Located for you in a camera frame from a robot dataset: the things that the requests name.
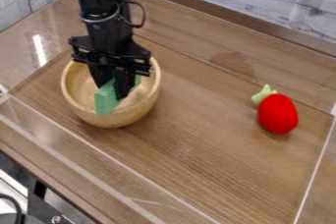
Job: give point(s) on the black table frame leg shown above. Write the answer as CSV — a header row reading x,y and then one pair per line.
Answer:
x,y
40,209

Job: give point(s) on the green rectangular block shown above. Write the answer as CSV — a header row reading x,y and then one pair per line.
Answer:
x,y
106,98

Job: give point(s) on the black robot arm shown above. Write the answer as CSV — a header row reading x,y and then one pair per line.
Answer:
x,y
104,8

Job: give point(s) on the red plush strawberry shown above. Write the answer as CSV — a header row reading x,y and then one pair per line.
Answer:
x,y
276,111

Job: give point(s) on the clear acrylic tray wall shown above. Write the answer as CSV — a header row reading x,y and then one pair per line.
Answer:
x,y
111,192

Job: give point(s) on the brown wooden bowl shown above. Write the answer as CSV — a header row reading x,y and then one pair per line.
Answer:
x,y
78,89

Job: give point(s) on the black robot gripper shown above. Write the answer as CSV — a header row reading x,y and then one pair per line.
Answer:
x,y
108,50

